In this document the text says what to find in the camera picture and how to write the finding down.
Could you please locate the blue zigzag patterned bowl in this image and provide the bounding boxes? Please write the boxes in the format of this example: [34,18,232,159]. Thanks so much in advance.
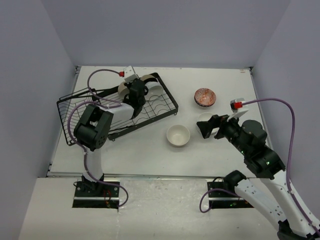
[193,87,217,108]

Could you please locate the black wire dish rack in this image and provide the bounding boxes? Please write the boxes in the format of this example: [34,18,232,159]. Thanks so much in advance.
[56,72,179,146]

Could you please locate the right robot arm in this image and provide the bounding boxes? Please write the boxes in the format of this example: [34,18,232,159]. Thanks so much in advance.
[196,115,320,240]

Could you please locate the tan and black bowl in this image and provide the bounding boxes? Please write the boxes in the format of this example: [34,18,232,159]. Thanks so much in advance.
[140,74,158,83]

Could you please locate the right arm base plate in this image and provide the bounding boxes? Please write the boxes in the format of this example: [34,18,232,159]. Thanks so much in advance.
[207,178,253,209]

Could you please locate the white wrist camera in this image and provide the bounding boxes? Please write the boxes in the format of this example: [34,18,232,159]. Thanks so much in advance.
[118,65,139,83]
[227,98,249,121]

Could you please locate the light blue bowl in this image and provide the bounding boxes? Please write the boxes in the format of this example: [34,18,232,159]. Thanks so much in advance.
[146,81,164,96]
[196,112,218,136]

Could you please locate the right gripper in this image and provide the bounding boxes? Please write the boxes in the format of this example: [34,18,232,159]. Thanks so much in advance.
[196,110,250,156]

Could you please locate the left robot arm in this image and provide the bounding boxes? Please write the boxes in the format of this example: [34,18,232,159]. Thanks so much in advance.
[73,78,149,197]

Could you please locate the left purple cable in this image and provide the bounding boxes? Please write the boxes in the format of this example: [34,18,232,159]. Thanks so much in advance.
[67,68,130,207]

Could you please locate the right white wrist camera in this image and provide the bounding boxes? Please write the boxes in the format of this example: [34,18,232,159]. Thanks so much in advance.
[227,98,249,121]

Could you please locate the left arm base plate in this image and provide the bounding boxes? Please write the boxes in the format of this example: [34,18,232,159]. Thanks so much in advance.
[72,181,120,210]

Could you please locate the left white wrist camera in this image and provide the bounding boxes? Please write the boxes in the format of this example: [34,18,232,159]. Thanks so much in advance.
[118,65,139,83]

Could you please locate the beige bowl with flower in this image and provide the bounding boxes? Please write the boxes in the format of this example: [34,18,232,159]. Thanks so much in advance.
[166,124,191,147]

